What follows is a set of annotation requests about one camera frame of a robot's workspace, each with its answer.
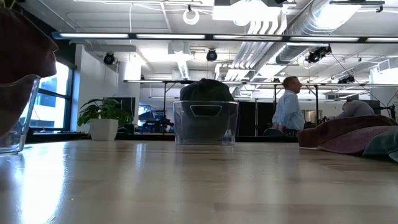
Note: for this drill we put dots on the black overhead frame beam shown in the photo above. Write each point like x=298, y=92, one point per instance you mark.
x=132, y=36

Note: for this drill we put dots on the maroon baseball cap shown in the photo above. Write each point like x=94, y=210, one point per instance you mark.
x=345, y=132
x=21, y=46

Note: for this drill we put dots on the silver ventilation duct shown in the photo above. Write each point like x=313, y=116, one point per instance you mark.
x=298, y=28

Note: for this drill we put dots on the person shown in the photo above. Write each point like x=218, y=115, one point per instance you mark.
x=356, y=109
x=287, y=109

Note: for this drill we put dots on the black background rig frame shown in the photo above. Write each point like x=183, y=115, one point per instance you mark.
x=164, y=93

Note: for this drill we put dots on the black aluminium table frame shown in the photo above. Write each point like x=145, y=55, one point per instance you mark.
x=149, y=137

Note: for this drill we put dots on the dark green baseball cap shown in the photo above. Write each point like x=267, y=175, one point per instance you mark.
x=384, y=143
x=206, y=90

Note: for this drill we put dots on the clear plastic bin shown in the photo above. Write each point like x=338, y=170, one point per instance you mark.
x=183, y=124
x=18, y=137

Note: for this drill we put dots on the black hanging camera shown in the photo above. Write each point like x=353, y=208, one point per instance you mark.
x=109, y=58
x=317, y=54
x=211, y=55

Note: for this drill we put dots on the green plant in white pot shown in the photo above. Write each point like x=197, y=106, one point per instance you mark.
x=104, y=119

